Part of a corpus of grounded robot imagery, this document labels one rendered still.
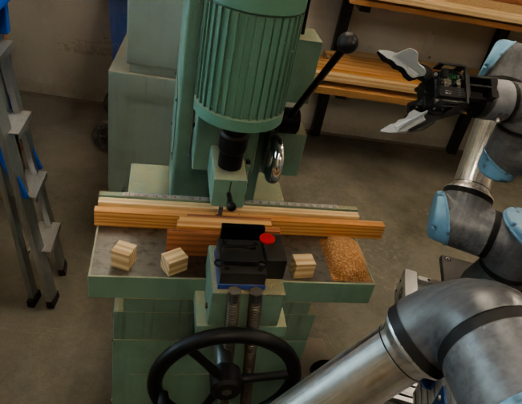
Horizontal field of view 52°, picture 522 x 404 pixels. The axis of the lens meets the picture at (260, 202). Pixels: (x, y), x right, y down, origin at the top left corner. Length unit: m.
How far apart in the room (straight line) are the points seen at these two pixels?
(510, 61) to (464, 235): 0.44
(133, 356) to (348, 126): 2.77
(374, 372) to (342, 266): 0.55
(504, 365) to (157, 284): 0.73
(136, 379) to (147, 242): 0.35
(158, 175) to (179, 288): 0.52
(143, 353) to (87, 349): 0.87
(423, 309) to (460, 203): 0.71
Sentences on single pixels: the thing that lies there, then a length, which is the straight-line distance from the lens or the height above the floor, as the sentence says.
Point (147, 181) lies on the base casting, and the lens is 1.52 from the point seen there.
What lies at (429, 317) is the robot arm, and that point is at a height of 1.27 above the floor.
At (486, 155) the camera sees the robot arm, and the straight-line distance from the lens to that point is 1.14.
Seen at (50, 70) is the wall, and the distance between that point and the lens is 3.69.
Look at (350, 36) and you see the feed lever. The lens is 0.90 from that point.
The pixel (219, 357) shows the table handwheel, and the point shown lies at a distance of 1.07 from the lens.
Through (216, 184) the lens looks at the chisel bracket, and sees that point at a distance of 1.08.
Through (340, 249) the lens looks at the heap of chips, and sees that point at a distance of 1.19.
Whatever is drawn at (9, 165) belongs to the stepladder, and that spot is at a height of 0.65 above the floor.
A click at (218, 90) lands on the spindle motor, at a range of 0.96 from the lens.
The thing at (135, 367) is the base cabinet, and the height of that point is 0.61.
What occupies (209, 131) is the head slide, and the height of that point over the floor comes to 1.10.
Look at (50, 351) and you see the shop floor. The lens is 2.13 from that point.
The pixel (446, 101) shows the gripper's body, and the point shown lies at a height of 1.34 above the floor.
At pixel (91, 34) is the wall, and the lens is 3.53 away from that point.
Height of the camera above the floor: 1.66
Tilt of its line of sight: 35 degrees down
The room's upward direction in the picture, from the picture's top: 12 degrees clockwise
